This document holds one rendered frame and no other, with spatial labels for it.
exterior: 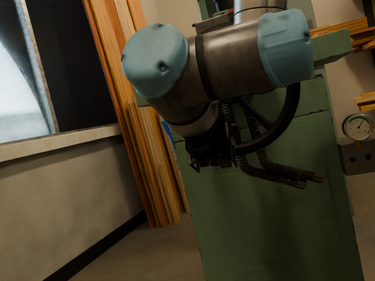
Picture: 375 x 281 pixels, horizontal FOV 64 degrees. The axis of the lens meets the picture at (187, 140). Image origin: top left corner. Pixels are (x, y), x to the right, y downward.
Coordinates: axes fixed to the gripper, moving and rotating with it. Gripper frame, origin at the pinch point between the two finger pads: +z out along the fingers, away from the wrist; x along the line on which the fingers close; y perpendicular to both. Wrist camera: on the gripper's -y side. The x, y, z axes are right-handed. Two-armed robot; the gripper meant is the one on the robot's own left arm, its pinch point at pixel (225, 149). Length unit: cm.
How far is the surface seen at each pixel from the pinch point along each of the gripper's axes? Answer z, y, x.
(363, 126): 16.9, -6.8, 29.7
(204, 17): 28, -68, -9
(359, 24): 23, -41, 38
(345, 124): 16.0, -7.7, 25.9
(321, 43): 11.3, -28.7, 24.9
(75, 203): 102, -22, -122
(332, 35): 10.7, -29.9, 27.7
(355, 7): 192, -198, 96
